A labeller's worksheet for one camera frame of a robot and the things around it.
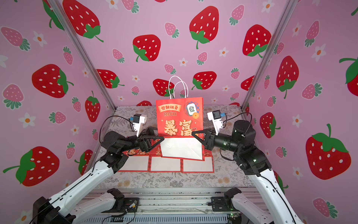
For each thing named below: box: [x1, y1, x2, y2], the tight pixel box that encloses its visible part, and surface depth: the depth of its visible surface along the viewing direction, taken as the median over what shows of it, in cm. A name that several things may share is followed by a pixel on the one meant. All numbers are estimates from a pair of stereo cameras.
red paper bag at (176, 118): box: [155, 75, 205, 161], surface depth 59 cm
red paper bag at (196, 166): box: [180, 149, 215, 174], surface depth 88 cm
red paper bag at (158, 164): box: [147, 152, 183, 173], surface depth 90 cm
